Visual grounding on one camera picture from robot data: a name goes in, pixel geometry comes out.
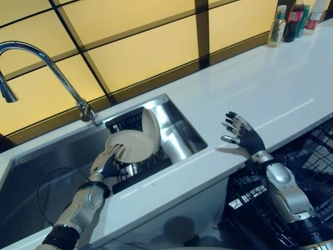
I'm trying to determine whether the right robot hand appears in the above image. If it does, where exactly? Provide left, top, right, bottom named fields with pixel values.
left=221, top=111, right=266, bottom=158

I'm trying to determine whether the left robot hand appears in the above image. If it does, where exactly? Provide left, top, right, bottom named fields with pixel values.
left=89, top=143, right=130, bottom=182

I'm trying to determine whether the white round plate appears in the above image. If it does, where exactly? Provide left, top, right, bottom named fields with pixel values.
left=105, top=130, right=158, bottom=164
left=141, top=107, right=161, bottom=146

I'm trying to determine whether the black dish drying rack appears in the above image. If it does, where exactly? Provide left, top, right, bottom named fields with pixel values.
left=106, top=109, right=174, bottom=194

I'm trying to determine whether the stainless steel sink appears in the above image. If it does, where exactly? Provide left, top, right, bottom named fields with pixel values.
left=0, top=94, right=208, bottom=250

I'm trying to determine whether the chrome gooseneck faucet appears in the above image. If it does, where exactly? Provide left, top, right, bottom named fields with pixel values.
left=0, top=41, right=103, bottom=127

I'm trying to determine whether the clear bottle yellow liquid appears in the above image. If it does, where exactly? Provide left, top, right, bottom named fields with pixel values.
left=267, top=5, right=287, bottom=48

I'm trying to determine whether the dark cola bottle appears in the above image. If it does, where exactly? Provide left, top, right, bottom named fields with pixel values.
left=283, top=0, right=305, bottom=43

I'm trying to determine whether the green drink can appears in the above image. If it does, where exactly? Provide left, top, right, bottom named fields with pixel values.
left=295, top=4, right=311, bottom=38

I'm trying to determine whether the red labelled white bottle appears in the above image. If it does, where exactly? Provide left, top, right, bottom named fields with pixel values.
left=304, top=0, right=327, bottom=30

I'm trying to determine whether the black wire dishwasher rack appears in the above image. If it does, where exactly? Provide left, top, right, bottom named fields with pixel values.
left=224, top=121, right=333, bottom=250

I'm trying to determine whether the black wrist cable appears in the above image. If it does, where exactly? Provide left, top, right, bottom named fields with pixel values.
left=36, top=167, right=107, bottom=226

